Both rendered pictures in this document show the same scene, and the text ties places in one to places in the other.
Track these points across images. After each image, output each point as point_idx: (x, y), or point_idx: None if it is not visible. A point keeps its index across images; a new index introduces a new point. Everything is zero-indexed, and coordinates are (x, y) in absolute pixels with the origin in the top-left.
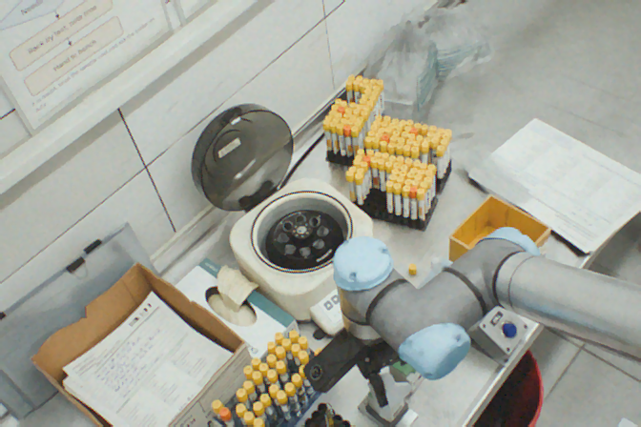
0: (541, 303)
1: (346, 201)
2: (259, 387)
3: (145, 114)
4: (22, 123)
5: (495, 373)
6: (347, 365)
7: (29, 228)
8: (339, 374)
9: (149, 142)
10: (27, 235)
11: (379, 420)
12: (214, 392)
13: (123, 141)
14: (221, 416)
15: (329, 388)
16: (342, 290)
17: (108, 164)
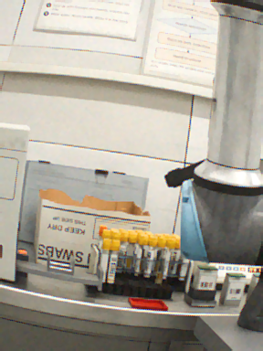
0: None
1: None
2: (136, 246)
3: (205, 127)
4: (141, 67)
5: None
6: (194, 165)
7: (99, 125)
8: (185, 170)
9: (196, 147)
10: (95, 129)
11: (190, 294)
12: (108, 228)
13: (183, 129)
14: (99, 228)
15: (173, 181)
16: (213, 83)
17: (164, 133)
